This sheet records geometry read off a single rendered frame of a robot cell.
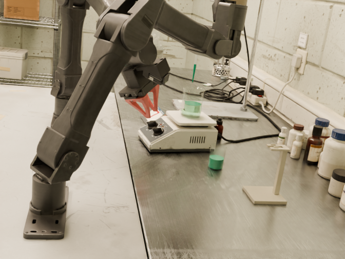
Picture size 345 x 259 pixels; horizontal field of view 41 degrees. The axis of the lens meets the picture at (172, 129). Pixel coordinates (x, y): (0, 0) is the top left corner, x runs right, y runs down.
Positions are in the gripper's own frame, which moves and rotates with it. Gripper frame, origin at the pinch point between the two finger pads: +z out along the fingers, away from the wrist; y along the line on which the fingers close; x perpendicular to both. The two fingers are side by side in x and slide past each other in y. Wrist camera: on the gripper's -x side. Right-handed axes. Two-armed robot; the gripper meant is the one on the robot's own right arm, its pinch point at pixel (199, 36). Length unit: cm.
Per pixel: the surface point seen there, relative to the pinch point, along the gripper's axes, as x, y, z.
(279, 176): 26.5, -10.0, -35.5
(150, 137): 28.9, 11.5, -3.6
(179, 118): 23.2, 3.3, -2.7
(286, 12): -9, -59, 52
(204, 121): 23.1, -3.6, -4.3
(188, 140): 28.2, 1.5, -6.7
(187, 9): 0, -85, 231
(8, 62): 52, 46, 222
